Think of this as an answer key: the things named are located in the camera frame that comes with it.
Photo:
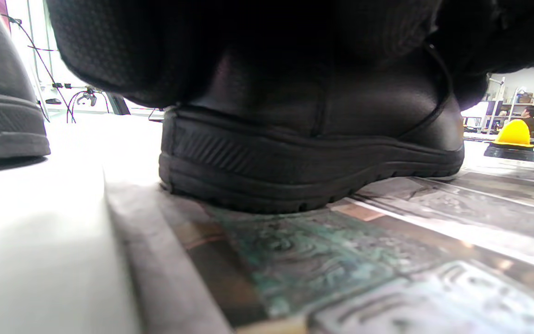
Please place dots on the person's left hand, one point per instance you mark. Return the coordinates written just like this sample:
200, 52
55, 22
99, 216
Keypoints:
179, 37

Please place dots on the person's right hand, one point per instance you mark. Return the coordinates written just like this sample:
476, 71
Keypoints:
517, 28

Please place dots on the yellow sponge applicator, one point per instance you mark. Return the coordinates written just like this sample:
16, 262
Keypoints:
513, 134

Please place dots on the black shoe polish lid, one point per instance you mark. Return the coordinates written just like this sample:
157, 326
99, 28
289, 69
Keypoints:
510, 154

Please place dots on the printed newspaper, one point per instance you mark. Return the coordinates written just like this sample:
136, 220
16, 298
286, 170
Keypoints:
341, 260

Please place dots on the white aluminium frame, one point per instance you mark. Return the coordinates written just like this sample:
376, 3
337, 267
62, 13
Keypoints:
40, 55

